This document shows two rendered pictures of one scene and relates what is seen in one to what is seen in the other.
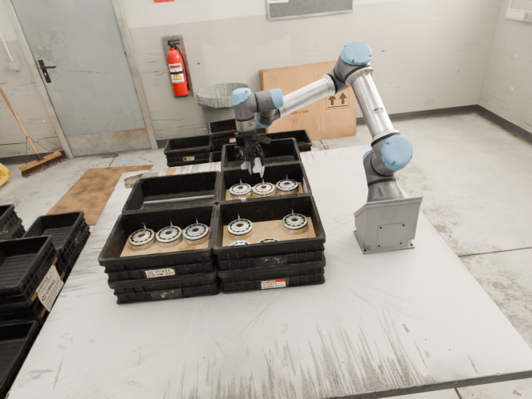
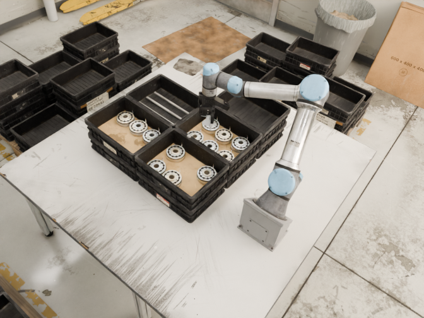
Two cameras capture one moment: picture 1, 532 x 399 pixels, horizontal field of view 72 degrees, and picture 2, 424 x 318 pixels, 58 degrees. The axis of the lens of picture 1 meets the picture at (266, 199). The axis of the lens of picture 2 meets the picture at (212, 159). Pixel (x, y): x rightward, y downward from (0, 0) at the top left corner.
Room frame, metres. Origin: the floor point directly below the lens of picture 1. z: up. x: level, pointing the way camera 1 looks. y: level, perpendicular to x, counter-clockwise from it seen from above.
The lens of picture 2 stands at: (0.20, -0.85, 2.39)
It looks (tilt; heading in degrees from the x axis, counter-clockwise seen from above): 48 degrees down; 35
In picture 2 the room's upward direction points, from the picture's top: 6 degrees clockwise
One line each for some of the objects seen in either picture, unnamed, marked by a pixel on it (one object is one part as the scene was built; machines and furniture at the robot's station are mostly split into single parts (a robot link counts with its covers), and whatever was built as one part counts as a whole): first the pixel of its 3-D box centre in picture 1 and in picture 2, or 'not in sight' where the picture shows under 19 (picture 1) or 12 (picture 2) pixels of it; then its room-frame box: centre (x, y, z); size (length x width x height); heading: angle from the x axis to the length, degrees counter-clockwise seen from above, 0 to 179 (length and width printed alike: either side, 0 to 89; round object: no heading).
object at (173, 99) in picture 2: (176, 201); (166, 106); (1.44, 0.41, 0.87); 0.40 x 0.30 x 0.11; 90
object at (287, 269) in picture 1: (270, 253); (182, 181); (1.14, 0.00, 0.76); 0.40 x 0.30 x 0.12; 90
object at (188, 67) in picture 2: (140, 179); (187, 65); (2.01, 0.75, 0.71); 0.22 x 0.19 x 0.01; 92
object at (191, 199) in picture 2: (267, 222); (182, 162); (1.14, 0.00, 0.92); 0.40 x 0.30 x 0.02; 90
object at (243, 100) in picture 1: (243, 104); (211, 76); (1.39, 0.05, 1.30); 0.09 x 0.08 x 0.11; 101
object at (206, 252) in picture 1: (162, 232); (128, 124); (1.14, 0.40, 0.92); 0.40 x 0.30 x 0.02; 90
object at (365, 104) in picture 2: not in sight; (342, 101); (3.08, -0.17, 0.26); 0.40 x 0.30 x 0.23; 92
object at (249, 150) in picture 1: (247, 144); (207, 103); (1.38, 0.05, 1.14); 0.09 x 0.08 x 0.12; 136
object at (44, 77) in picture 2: not in sight; (57, 82); (1.46, 1.73, 0.31); 0.40 x 0.30 x 0.34; 2
